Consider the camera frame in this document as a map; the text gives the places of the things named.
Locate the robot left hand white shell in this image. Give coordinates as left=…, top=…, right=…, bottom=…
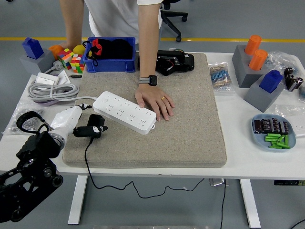
left=50, top=103, right=109, bottom=139

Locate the person's left hand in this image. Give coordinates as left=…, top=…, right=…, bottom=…
left=134, top=83, right=175, bottom=121

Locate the person's right hand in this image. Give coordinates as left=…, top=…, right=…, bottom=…
left=59, top=41, right=83, bottom=50

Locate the black plug adapter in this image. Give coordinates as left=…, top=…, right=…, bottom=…
left=87, top=114, right=105, bottom=139

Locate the white power strip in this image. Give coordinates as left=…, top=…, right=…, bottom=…
left=92, top=91, right=157, bottom=135

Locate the thin black plug cord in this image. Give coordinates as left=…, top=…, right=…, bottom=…
left=84, top=137, right=205, bottom=199

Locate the yellow ball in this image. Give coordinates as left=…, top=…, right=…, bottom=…
left=72, top=44, right=86, bottom=55

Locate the multicolour puzzle cube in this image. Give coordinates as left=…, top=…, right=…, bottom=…
left=70, top=54, right=86, bottom=74
left=57, top=48, right=75, bottom=70

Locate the black grey wristwatch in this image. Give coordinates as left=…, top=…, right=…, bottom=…
left=139, top=74, right=158, bottom=86

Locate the clear bag of metal screws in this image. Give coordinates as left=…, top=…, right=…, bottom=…
left=1, top=101, right=46, bottom=136

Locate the blue plastic block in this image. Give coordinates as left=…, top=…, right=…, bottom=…
left=259, top=70, right=284, bottom=94
left=22, top=37, right=44, bottom=60

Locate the grey-brown mat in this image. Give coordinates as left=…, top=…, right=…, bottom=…
left=62, top=52, right=227, bottom=169

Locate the blue plastic bin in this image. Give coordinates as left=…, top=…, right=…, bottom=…
left=82, top=37, right=136, bottom=73

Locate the black pouch with red trim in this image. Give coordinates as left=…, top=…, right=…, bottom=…
left=82, top=38, right=133, bottom=67

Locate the black device housing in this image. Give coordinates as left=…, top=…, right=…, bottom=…
left=156, top=49, right=195, bottom=76

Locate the person's torso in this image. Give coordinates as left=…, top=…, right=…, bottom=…
left=84, top=0, right=165, bottom=45

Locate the clear bag of resistors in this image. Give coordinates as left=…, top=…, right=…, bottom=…
left=208, top=62, right=236, bottom=93

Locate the black office chair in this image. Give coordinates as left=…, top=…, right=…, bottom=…
left=160, top=0, right=188, bottom=43

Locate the white table leg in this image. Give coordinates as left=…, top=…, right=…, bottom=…
left=239, top=178, right=262, bottom=229
left=68, top=176, right=88, bottom=225

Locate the large grey block holder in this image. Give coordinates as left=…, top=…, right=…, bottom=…
left=231, top=45, right=268, bottom=89

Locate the dark brown capacitor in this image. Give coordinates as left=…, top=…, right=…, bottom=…
left=261, top=118, right=272, bottom=134
left=253, top=119, right=263, bottom=134
left=270, top=118, right=281, bottom=133
left=279, top=121, right=290, bottom=135

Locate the light blue oval plate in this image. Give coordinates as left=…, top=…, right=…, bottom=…
left=251, top=114, right=297, bottom=153

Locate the clear plastic bag with parts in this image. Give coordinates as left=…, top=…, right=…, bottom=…
left=265, top=50, right=305, bottom=80

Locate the black table control panel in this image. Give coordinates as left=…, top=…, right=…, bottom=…
left=273, top=179, right=305, bottom=187

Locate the grey power cord coil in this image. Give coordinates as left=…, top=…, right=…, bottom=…
left=28, top=66, right=98, bottom=103

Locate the white square frame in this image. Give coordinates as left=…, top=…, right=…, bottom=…
left=57, top=70, right=71, bottom=85

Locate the white switch plate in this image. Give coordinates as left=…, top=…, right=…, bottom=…
left=34, top=72, right=60, bottom=86

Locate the metal bracket under table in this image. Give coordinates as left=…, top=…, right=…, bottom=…
left=209, top=178, right=229, bottom=187

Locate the black hanging cable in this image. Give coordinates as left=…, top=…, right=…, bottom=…
left=219, top=178, right=227, bottom=229

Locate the black floor cable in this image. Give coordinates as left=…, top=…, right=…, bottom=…
left=288, top=218, right=305, bottom=229

